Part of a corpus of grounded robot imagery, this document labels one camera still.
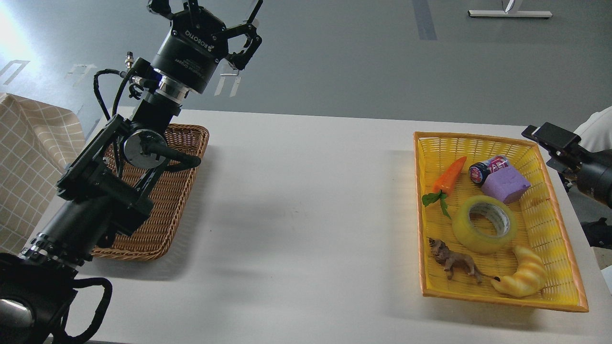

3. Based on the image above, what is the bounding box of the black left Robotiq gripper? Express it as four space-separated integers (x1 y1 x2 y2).
146 0 265 95

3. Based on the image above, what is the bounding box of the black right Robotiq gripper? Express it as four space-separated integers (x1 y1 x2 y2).
522 122 586 179

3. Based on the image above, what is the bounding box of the yellow tape roll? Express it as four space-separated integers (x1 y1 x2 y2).
452 195 518 255

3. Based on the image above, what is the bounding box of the white sleeved forearm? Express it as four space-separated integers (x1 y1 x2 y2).
573 106 612 152

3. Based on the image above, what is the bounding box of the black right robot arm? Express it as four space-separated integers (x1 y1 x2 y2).
522 122 612 207

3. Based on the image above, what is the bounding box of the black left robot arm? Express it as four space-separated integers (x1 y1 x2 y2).
1 0 262 344

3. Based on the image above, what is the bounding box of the purple foam block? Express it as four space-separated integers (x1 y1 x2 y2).
481 166 531 204

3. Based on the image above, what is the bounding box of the small dark labelled jar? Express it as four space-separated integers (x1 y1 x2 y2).
468 155 511 186

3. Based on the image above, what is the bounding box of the yellow plastic basket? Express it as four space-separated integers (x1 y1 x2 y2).
414 131 589 312

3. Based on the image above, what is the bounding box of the orange toy carrot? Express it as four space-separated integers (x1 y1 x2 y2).
420 156 467 218

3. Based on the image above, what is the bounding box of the yellow toy croissant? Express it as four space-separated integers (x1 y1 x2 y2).
491 244 547 298

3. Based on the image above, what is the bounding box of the white stand base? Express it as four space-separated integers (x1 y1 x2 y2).
467 0 553 19

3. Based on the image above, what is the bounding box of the brown toy lion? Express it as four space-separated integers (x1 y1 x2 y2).
427 237 501 284

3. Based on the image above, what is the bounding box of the brown wicker basket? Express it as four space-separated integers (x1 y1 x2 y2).
91 123 209 261

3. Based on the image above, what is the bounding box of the beige checkered cloth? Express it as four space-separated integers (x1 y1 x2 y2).
0 93 85 254

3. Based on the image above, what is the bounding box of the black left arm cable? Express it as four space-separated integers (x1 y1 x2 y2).
93 68 137 177

